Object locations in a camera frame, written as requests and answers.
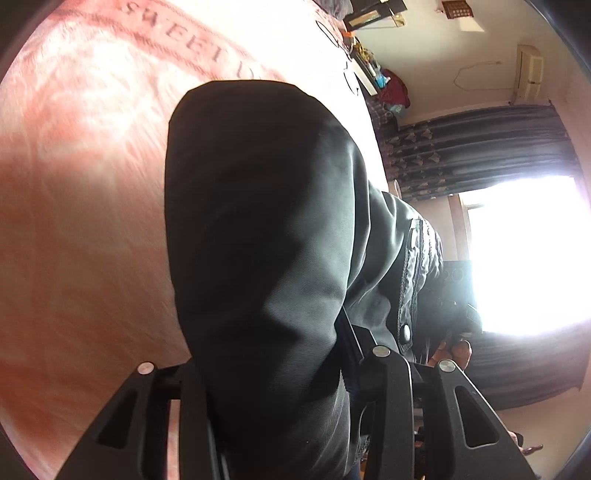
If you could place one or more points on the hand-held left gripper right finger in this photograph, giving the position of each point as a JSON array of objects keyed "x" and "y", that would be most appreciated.
[{"x": 369, "y": 369}]

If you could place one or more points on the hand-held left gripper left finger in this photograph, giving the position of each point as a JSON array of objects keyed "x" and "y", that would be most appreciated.
[{"x": 194, "y": 392}]

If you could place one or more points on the black jacket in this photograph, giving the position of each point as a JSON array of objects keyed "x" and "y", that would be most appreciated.
[{"x": 258, "y": 207}]

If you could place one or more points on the person's right hand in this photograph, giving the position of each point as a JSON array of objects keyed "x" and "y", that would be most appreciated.
[{"x": 455, "y": 354}]

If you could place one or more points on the window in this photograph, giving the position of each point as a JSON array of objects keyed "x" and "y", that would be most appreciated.
[{"x": 531, "y": 254}]

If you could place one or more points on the dark patterned curtain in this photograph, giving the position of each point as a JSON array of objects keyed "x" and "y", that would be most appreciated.
[{"x": 485, "y": 147}]

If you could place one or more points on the plaid cloth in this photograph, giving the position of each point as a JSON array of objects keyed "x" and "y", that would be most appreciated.
[{"x": 381, "y": 117}]

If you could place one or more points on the red cloth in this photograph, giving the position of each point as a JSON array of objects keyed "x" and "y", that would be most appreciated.
[{"x": 396, "y": 90}]

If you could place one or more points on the blue plastic bag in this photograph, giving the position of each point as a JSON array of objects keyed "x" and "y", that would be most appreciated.
[{"x": 379, "y": 79}]

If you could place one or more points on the white air conditioner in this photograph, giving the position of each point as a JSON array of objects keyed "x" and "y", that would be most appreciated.
[{"x": 530, "y": 74}]

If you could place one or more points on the pink patterned blanket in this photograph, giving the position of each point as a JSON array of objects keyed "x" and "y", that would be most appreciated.
[{"x": 92, "y": 161}]

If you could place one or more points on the wall lamp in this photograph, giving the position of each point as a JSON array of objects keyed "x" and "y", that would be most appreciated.
[{"x": 457, "y": 9}]

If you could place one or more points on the black headboard frame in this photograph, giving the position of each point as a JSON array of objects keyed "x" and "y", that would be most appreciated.
[{"x": 369, "y": 11}]

